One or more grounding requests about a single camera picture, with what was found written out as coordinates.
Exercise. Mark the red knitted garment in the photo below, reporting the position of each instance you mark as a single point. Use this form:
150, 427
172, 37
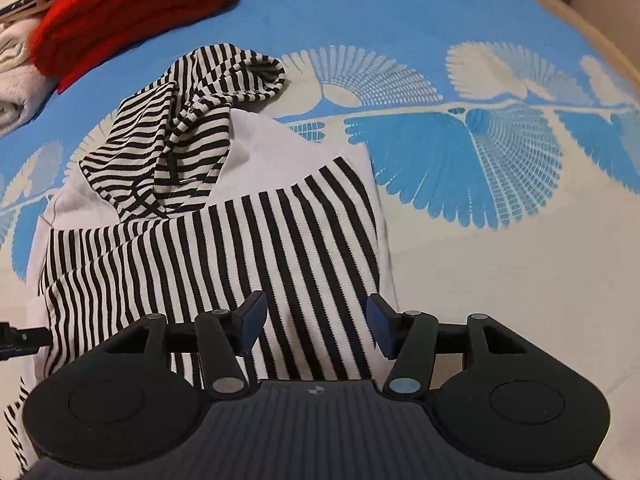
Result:
135, 10

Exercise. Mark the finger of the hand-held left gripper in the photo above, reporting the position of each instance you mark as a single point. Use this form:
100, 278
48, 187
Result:
25, 338

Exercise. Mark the white folded cloth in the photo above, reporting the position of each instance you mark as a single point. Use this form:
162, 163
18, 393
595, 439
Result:
15, 75

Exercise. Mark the black white striped shirt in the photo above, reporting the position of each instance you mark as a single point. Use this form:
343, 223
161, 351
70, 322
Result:
280, 240

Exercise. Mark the blue white printed blanket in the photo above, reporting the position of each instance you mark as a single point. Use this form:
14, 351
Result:
475, 260

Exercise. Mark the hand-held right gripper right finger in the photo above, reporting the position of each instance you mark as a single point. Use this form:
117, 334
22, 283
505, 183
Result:
382, 321

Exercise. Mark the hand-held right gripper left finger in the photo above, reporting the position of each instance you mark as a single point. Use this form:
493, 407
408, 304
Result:
253, 321

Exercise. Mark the wooden bed frame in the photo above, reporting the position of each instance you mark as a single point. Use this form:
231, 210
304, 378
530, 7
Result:
620, 62

